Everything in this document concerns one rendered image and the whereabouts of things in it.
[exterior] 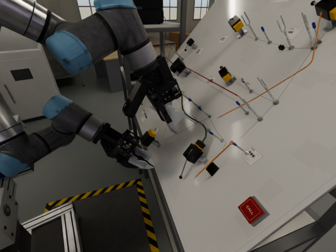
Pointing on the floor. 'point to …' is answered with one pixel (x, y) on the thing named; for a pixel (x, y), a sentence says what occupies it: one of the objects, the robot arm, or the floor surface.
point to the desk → (110, 71)
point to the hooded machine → (25, 76)
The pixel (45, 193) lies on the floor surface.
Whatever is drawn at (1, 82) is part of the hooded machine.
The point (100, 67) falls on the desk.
